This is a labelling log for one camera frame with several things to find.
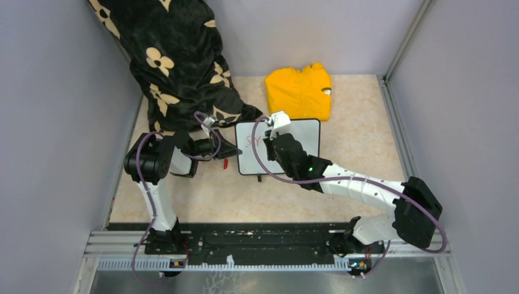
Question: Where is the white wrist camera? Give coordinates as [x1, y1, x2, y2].
[266, 111, 291, 140]
[201, 115, 216, 132]

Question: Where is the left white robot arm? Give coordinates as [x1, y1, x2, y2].
[124, 130, 242, 255]

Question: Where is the right aluminium frame rail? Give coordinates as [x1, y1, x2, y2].
[377, 1, 466, 293]

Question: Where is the folded yellow shirt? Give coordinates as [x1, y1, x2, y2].
[264, 62, 332, 121]

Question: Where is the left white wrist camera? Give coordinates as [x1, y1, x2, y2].
[201, 115, 216, 132]

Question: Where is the black framed whiteboard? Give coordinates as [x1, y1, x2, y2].
[235, 119, 321, 175]

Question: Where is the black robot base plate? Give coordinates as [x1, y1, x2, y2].
[107, 222, 386, 266]

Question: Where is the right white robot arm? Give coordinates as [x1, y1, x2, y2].
[263, 132, 446, 253]

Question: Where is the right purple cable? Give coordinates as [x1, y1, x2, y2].
[251, 116, 448, 254]

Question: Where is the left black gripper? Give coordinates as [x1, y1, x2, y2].
[189, 129, 242, 160]

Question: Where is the white slotted cable duct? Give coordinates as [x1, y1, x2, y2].
[97, 255, 352, 272]

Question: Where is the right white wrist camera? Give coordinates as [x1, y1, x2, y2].
[266, 111, 291, 140]

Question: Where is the black floral fleece blanket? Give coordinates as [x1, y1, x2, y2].
[89, 1, 262, 134]

